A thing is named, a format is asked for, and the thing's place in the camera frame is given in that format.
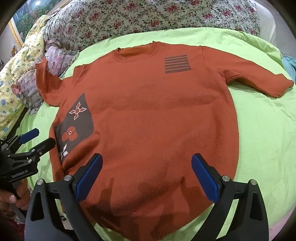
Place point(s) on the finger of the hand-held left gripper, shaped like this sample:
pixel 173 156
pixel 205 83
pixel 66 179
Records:
pixel 46 144
pixel 29 134

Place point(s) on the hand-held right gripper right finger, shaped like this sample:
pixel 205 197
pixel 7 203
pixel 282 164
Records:
pixel 205 178

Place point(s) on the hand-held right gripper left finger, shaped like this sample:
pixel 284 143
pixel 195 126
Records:
pixel 89 178

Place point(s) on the orange knit sweater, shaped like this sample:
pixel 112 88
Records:
pixel 150 115

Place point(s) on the person's left hand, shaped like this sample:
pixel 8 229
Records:
pixel 23 194

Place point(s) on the pale purple floral cloth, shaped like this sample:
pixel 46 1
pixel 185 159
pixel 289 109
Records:
pixel 30 85

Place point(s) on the yellow cartoon print blanket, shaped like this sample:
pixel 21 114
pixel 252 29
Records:
pixel 13 76

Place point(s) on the light green bed sheet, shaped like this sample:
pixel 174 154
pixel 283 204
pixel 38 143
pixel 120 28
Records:
pixel 266 139

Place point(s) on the gold framed landscape picture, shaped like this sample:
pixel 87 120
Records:
pixel 25 20

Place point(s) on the teal cloth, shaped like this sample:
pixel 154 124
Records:
pixel 290 66

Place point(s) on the white red floral quilt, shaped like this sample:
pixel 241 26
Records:
pixel 138 18

